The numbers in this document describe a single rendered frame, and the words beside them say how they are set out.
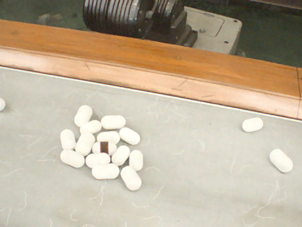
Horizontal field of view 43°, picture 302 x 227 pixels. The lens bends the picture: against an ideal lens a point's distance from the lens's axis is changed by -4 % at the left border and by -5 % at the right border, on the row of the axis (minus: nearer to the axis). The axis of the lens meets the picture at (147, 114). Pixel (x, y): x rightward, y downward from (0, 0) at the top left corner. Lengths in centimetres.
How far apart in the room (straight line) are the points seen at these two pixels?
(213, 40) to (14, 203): 93
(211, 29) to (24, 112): 87
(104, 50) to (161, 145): 22
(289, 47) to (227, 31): 99
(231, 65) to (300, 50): 165
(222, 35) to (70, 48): 73
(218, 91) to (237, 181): 17
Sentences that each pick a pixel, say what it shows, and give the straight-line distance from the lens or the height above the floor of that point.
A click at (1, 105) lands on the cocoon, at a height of 75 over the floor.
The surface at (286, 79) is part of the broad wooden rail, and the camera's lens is 69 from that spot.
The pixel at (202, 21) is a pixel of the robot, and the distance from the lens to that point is 139.
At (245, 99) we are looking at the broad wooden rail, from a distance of 64.
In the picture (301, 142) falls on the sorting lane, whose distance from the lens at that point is 62.
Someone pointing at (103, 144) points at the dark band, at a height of 76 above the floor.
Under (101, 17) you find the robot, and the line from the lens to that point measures 84.
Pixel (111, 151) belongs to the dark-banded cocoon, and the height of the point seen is 75.
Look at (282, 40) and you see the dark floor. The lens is 236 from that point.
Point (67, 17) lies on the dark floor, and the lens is 236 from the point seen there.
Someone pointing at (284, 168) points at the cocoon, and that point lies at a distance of 55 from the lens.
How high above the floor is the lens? 115
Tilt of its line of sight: 43 degrees down
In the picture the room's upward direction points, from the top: 4 degrees clockwise
